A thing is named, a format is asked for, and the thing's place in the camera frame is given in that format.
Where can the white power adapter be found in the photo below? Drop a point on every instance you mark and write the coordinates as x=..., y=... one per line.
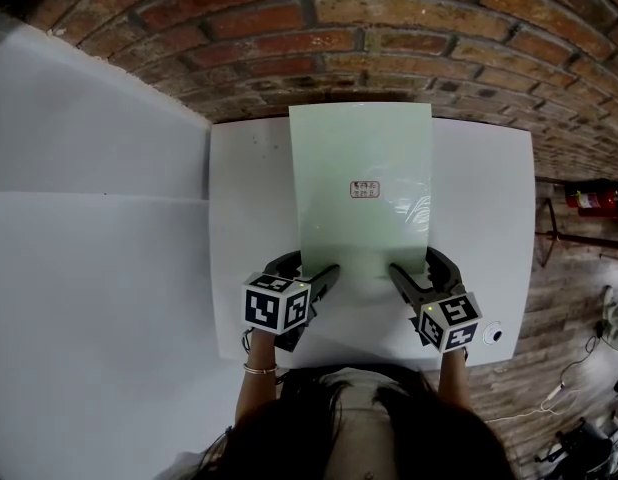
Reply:
x=555, y=392

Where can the person's left forearm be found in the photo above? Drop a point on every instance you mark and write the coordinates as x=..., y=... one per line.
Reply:
x=256, y=393

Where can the person's right forearm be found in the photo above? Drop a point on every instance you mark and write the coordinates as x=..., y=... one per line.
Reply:
x=454, y=378

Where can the pale green sheet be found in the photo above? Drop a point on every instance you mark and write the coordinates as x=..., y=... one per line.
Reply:
x=359, y=158

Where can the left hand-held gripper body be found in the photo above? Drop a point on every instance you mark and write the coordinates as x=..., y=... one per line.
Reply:
x=261, y=308

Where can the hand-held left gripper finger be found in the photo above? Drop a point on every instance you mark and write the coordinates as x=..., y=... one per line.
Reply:
x=281, y=265
x=325, y=280

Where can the person's white shirt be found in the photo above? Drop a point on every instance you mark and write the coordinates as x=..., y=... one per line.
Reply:
x=364, y=418

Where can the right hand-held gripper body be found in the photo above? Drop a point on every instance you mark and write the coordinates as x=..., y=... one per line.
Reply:
x=454, y=318

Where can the black metal stand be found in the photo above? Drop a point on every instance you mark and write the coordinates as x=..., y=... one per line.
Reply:
x=584, y=443

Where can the wooden coat rack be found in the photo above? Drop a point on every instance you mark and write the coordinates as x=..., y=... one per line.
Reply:
x=546, y=238

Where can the red fire extinguisher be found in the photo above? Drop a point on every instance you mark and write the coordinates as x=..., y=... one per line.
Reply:
x=591, y=199

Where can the white table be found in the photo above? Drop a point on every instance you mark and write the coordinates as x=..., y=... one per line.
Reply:
x=484, y=208

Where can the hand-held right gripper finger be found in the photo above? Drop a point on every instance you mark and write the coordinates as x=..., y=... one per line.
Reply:
x=451, y=273
x=406, y=290

